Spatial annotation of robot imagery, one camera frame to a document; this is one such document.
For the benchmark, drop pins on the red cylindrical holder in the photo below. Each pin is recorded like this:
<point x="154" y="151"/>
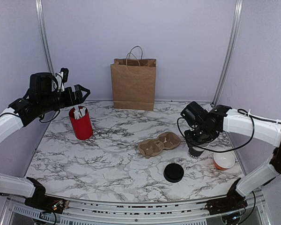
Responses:
<point x="82" y="127"/>

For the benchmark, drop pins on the orange white bowl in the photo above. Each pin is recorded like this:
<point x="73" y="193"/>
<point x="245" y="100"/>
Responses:
<point x="223" y="160"/>

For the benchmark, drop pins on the white sachet in holder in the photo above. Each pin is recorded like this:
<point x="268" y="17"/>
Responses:
<point x="82" y="111"/>

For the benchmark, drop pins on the aluminium frame post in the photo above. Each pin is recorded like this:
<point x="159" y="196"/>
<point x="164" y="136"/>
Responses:
<point x="43" y="35"/>
<point x="231" y="46"/>

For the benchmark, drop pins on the left aluminium frame post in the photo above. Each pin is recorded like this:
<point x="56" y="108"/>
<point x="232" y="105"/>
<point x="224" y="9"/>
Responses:
<point x="43" y="35"/>

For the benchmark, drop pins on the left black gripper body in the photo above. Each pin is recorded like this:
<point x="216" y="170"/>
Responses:
<point x="68" y="101"/>

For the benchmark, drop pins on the cardboard cup carrier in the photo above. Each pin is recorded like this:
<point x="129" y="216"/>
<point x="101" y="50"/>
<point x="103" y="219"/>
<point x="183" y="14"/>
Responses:
<point x="153" y="147"/>

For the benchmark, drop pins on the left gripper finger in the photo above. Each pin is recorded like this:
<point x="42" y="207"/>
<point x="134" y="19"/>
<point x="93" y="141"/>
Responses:
<point x="83" y="96"/>
<point x="78" y="87"/>

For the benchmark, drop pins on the black plastic cup lid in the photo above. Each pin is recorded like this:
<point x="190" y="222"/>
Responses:
<point x="173" y="172"/>

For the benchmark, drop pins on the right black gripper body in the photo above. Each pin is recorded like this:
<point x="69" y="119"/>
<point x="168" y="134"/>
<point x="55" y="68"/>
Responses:
<point x="200" y="136"/>

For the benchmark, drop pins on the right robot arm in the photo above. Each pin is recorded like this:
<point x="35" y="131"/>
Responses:
<point x="205" y="127"/>

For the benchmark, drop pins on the right aluminium frame post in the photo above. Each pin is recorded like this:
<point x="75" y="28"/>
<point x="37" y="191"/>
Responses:
<point x="231" y="46"/>

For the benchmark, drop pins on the black paper coffee cup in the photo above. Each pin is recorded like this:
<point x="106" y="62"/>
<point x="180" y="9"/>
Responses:
<point x="201" y="147"/>

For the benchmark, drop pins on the brown paper bag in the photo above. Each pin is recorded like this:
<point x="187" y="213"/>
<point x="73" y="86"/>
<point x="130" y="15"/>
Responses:
<point x="133" y="82"/>

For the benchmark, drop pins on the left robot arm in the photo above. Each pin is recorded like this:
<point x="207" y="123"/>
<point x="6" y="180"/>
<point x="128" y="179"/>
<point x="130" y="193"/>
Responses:
<point x="45" y="94"/>

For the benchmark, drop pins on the front aluminium rail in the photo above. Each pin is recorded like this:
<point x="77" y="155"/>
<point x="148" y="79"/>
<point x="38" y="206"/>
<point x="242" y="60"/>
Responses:
<point x="85" y="212"/>

